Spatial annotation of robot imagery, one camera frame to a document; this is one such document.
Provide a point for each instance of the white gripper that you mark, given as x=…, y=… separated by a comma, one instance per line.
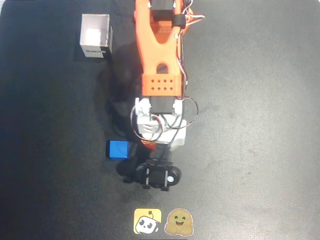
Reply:
x=155, y=175

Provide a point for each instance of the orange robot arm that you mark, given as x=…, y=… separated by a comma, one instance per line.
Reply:
x=150, y=50

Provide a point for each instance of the blue cube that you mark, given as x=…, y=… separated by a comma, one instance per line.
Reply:
x=118, y=149

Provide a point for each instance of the yellow robot sticker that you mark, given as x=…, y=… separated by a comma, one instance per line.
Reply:
x=147, y=221

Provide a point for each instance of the hugging face emoji sticker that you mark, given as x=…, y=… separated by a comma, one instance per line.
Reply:
x=178, y=222

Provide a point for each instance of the black table mat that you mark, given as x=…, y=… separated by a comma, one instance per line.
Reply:
x=250, y=137

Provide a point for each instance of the white cardboard box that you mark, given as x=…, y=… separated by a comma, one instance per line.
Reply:
x=95, y=30

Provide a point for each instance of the black gripper-mounted camera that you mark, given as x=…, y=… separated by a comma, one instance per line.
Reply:
x=156, y=175

